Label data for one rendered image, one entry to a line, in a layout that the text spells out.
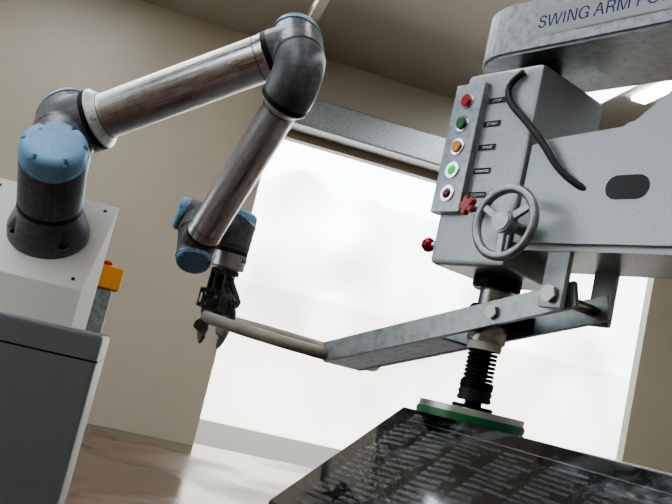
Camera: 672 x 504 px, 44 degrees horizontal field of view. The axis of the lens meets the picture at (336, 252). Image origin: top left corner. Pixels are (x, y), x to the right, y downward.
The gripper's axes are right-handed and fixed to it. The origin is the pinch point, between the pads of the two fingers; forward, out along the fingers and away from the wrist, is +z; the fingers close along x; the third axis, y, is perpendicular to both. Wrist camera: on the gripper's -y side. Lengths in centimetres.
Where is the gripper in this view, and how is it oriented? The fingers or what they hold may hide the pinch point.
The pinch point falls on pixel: (210, 341)
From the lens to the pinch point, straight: 231.8
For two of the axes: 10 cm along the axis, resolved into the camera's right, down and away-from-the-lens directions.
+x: 9.0, 2.1, -3.8
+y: -3.4, -1.8, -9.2
